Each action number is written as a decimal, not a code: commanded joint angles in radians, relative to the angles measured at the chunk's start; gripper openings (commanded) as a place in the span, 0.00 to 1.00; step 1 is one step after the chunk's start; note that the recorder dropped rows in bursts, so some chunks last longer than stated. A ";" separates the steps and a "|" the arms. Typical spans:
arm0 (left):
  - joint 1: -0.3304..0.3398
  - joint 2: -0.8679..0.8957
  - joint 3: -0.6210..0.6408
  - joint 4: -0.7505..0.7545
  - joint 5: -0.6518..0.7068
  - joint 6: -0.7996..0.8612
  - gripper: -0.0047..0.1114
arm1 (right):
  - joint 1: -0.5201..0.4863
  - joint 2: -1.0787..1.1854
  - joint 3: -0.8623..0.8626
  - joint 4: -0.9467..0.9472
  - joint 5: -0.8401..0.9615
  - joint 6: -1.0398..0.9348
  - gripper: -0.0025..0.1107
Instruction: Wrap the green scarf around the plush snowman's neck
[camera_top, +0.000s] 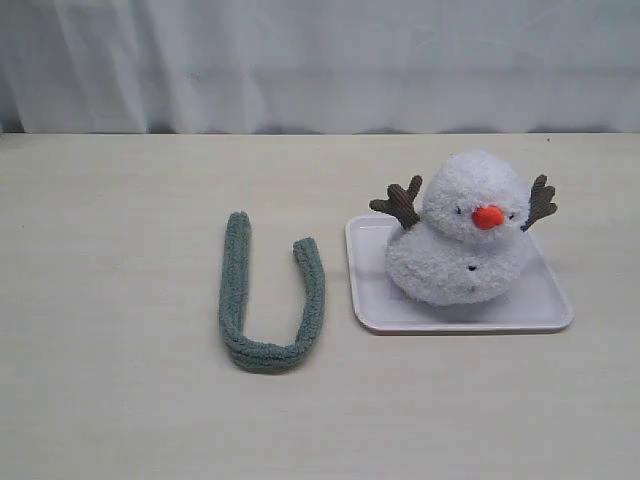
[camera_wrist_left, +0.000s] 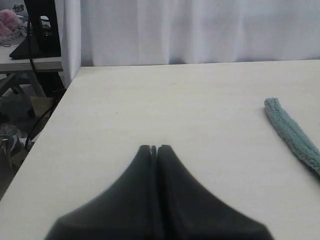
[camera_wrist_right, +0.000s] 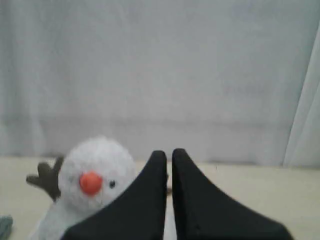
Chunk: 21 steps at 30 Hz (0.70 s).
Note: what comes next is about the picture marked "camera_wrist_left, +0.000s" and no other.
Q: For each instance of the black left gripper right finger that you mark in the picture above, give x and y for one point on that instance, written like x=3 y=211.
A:
x=191 y=212

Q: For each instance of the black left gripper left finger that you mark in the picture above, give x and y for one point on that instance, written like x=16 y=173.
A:
x=125 y=211

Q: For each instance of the teal fleece scarf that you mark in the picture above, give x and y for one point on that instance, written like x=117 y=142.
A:
x=293 y=136

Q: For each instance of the white backdrop curtain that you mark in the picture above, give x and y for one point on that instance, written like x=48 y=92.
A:
x=163 y=32

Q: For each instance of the side desk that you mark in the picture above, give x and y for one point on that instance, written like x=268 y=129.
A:
x=19 y=72

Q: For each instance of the black monitor stand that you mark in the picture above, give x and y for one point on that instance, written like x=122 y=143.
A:
x=44 y=41

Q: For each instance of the pink plush item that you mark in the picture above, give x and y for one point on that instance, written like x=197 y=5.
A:
x=9 y=22

